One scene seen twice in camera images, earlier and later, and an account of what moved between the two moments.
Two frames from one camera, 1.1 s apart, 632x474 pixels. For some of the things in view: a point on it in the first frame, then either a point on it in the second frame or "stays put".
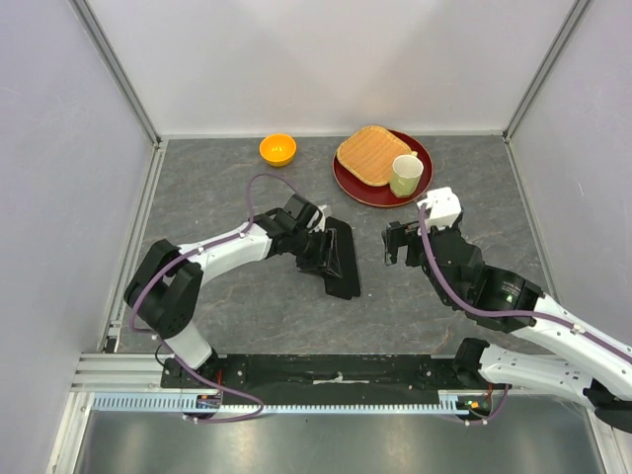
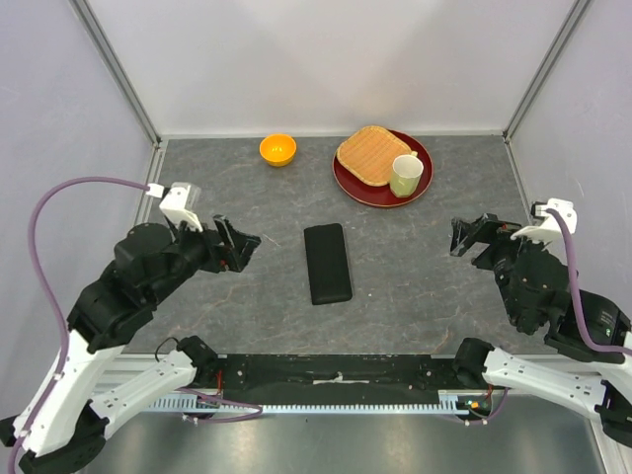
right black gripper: x=397 y=234 -> x=487 y=228
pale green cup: x=406 y=174 stays put
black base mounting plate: x=321 y=372 stays put
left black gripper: x=324 y=260 -> x=236 y=254
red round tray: x=353 y=188 stays put
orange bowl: x=277 y=149 stays put
